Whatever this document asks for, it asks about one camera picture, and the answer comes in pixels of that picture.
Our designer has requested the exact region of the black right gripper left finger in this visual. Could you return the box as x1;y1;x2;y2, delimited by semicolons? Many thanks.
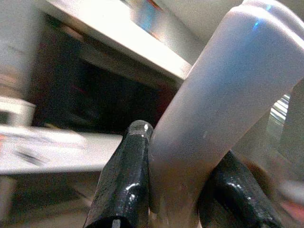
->
84;120;154;228

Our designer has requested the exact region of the white shelf board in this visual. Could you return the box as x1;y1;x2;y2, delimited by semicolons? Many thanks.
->
44;0;193;80

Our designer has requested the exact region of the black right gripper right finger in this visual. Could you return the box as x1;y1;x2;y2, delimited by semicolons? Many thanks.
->
197;150;283;228

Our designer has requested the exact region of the white container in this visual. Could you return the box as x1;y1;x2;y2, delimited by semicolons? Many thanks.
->
0;96;36;128

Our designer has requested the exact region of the grey broom handle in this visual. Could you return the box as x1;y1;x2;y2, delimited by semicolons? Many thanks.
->
148;0;304;228

